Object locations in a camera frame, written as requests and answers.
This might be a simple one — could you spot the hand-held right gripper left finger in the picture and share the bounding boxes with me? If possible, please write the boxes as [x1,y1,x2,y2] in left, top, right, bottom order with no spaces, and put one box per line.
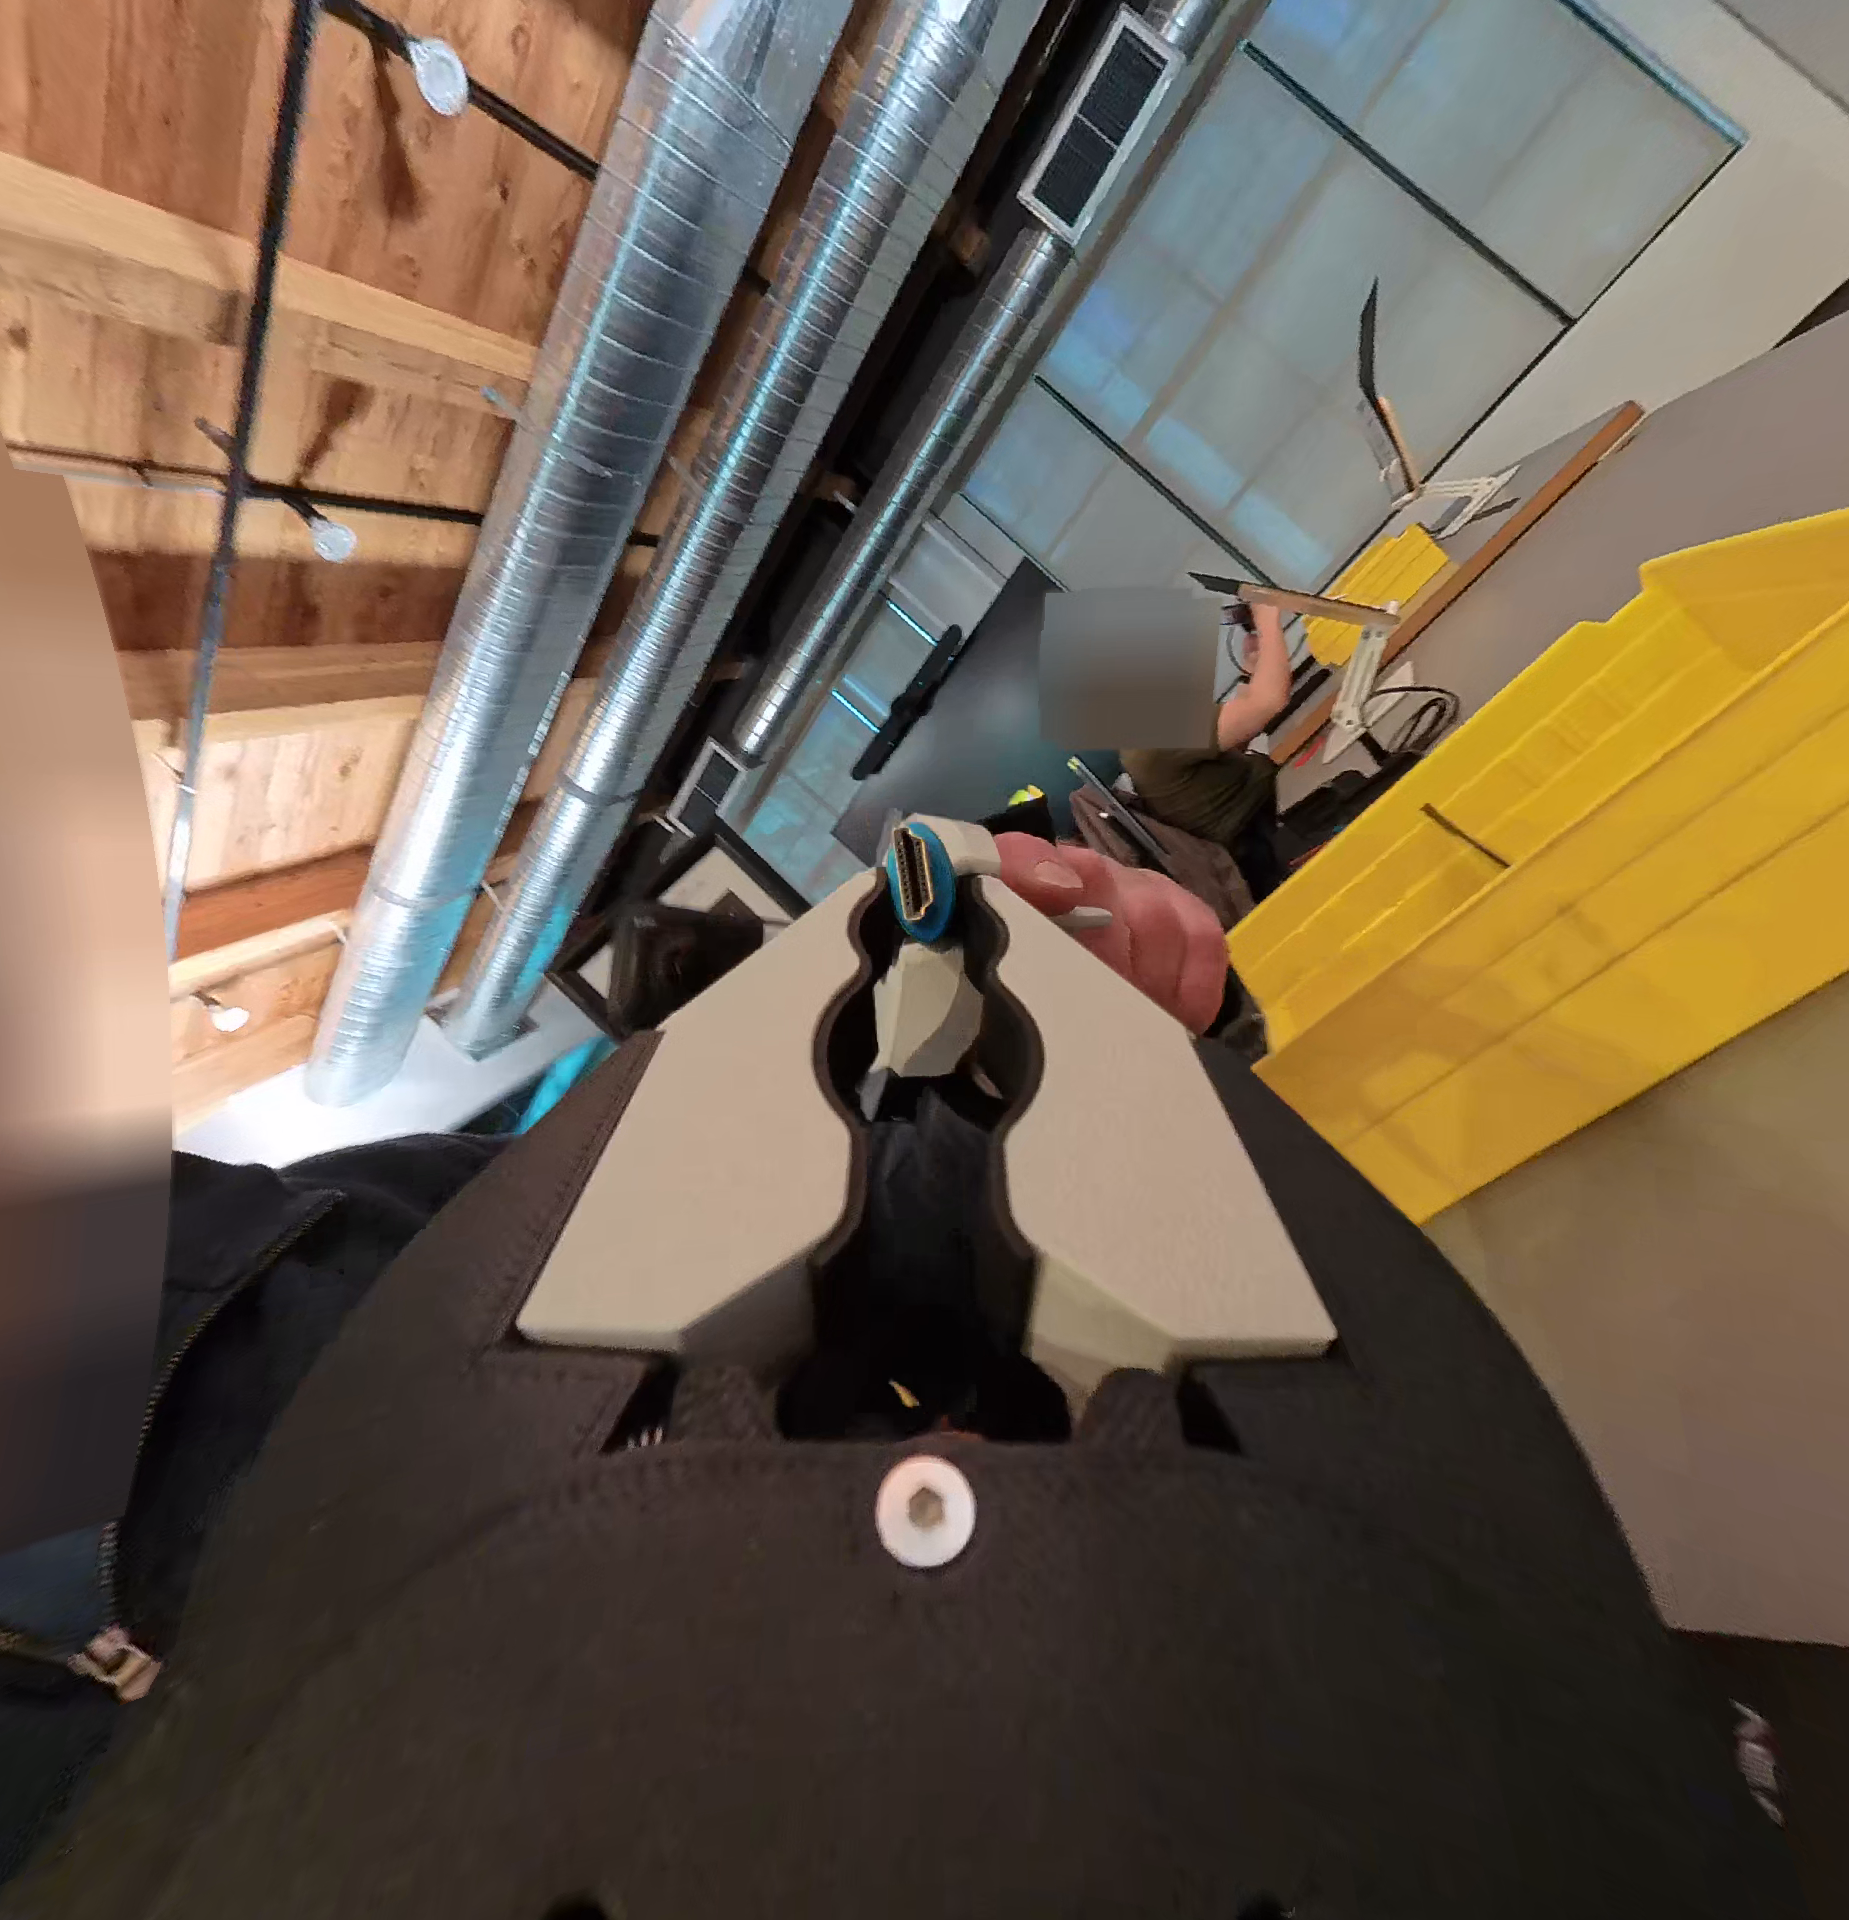
[515,867,885,1363]

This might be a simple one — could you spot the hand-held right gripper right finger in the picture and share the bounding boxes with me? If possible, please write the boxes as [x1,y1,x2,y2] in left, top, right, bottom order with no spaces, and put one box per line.
[976,873,1341,1401]

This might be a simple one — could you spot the braided green-plug hdmi cable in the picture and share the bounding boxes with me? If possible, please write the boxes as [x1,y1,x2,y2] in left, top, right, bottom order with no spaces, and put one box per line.
[883,816,959,944]

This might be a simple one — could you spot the yellow plastic bin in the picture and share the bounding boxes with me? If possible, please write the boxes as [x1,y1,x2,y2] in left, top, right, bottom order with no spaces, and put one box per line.
[1225,502,1849,1226]
[1304,524,1455,665]

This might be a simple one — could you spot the black monitor screen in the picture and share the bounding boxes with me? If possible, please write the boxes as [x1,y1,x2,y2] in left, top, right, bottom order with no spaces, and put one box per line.
[865,593,1121,841]

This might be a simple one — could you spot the black webcam bar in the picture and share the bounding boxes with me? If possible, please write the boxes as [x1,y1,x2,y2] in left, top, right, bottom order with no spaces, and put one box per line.
[853,628,964,782]

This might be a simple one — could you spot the person's dark top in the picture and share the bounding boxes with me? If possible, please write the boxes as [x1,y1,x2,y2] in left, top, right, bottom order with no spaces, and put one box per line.
[0,1132,522,1920]

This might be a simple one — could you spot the silver ventilation ducts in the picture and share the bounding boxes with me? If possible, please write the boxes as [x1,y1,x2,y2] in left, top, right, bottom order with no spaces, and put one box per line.
[306,0,1271,1107]

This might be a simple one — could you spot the white panel stand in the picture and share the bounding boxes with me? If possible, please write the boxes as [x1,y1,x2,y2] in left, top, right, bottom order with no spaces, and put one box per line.
[1390,463,1521,530]

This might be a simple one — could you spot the wood-rimmed black panel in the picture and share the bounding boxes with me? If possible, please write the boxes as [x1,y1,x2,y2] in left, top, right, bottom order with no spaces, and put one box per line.
[1356,277,1425,499]

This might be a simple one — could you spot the wood-edged grey table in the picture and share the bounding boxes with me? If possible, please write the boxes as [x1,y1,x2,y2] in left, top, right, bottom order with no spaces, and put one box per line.
[1271,403,1646,765]

